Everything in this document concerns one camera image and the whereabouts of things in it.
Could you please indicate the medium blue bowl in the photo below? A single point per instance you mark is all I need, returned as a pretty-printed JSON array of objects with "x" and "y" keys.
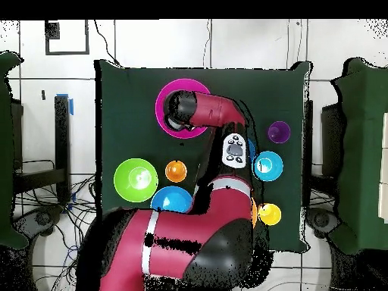
[{"x": 172, "y": 200}]

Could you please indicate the large green bowl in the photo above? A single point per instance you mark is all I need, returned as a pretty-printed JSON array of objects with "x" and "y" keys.
[{"x": 135, "y": 180}]

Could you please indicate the black metal frame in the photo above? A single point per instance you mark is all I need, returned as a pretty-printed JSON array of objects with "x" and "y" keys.
[{"x": 62, "y": 136}]

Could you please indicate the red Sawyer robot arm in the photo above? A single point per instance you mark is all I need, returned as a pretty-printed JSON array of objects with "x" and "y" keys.
[{"x": 212, "y": 109}]

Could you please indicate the small light blue bowl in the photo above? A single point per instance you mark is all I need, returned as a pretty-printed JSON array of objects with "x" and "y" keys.
[{"x": 268, "y": 166}]

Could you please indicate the black square floor frame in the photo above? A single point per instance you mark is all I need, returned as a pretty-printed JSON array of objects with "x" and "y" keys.
[{"x": 52, "y": 30}]

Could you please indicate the yellow cup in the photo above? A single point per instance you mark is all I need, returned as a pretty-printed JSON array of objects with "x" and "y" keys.
[{"x": 269, "y": 214}]

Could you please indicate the purple cup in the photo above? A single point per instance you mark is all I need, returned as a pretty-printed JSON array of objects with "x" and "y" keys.
[{"x": 279, "y": 132}]

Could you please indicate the dark blue bowl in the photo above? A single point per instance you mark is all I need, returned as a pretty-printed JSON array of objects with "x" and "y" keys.
[{"x": 252, "y": 150}]

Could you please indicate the orange cup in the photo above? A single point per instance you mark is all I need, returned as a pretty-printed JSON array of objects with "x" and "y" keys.
[{"x": 176, "y": 171}]

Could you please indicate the green cloth covered side table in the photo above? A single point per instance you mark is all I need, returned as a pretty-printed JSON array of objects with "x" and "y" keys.
[
  {"x": 363, "y": 151},
  {"x": 6, "y": 151}
]

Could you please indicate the large pink bowl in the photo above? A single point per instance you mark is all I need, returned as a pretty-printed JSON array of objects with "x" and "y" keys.
[{"x": 182, "y": 84}]

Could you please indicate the dark green tablecloth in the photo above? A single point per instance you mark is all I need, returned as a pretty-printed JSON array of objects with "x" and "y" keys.
[{"x": 130, "y": 106}]

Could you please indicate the blue tape strip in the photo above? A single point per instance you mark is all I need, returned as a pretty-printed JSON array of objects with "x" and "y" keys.
[{"x": 71, "y": 106}]

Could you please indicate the dark grey chair base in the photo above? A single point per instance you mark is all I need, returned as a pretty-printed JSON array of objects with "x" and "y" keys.
[
  {"x": 39, "y": 219},
  {"x": 321, "y": 219}
]

